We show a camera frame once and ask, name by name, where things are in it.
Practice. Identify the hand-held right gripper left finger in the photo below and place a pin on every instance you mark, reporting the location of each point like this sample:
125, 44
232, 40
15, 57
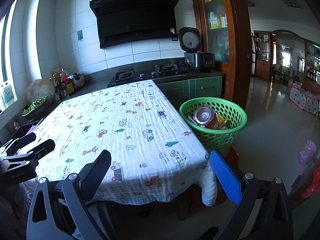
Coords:
96, 172

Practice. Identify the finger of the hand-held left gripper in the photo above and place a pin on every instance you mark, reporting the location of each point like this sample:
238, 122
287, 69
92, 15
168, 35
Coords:
22, 140
43, 147

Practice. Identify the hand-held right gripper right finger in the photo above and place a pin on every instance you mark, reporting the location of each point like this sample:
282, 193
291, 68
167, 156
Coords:
225, 177

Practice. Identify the green plastic basket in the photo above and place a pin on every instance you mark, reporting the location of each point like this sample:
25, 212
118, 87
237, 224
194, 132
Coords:
212, 140

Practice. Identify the yellow snack packet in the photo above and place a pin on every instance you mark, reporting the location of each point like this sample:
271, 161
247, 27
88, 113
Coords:
222, 121

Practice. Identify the red drink cup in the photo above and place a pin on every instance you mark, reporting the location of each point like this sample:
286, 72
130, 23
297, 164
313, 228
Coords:
210, 121

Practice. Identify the purple plastic sheet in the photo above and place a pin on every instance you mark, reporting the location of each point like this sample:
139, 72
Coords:
32, 129

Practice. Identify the small toy figure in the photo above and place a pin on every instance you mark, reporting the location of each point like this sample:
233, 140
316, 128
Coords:
17, 125

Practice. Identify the red plastic stool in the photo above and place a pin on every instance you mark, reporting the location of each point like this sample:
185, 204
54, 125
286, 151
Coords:
231, 156

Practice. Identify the bowl of green vegetables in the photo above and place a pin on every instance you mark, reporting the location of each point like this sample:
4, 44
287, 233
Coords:
32, 108

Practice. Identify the white detergent jug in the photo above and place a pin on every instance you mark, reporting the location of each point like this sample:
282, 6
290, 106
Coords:
7, 96

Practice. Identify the printed white tablecloth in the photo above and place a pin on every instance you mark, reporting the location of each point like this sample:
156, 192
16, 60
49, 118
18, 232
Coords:
125, 135

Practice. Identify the person's plaid trousers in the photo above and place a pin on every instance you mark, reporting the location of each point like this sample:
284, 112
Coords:
100, 220

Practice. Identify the round wooden cutting board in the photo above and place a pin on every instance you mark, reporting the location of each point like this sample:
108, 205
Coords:
40, 90

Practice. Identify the person's black shoe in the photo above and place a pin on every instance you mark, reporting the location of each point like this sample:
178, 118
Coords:
208, 233

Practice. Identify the cluster of condiment bottles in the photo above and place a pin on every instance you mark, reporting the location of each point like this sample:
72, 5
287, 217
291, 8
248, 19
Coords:
62, 82

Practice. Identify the metal utensil pot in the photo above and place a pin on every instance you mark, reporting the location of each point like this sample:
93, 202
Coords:
78, 81

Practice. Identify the red plastic bag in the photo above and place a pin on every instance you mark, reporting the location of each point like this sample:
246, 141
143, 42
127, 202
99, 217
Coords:
312, 185

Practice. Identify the window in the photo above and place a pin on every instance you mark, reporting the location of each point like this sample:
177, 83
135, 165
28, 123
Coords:
5, 50

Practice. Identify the green base cabinets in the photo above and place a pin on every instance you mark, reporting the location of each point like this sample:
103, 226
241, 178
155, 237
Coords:
205, 87

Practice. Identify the black gas stove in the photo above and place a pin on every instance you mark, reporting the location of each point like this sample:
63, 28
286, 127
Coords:
147, 76

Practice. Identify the polka dot play tent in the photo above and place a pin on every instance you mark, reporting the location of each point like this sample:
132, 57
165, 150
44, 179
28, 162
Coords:
302, 100

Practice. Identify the wooden display cabinet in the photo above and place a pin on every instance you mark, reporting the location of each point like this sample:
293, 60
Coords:
261, 67

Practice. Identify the black rice cooker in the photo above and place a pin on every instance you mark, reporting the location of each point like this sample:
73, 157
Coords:
197, 60

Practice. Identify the wooden glass door cabinet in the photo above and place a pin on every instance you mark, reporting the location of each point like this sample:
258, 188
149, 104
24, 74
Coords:
240, 42

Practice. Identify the bottle display shelf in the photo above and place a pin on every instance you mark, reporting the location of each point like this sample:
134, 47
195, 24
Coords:
313, 65

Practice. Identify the black range hood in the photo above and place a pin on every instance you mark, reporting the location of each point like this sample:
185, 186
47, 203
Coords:
135, 20

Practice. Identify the ceiling air vent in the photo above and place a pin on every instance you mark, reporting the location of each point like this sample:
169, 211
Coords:
290, 1

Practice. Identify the green wall socket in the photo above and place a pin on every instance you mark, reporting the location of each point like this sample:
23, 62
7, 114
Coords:
80, 35

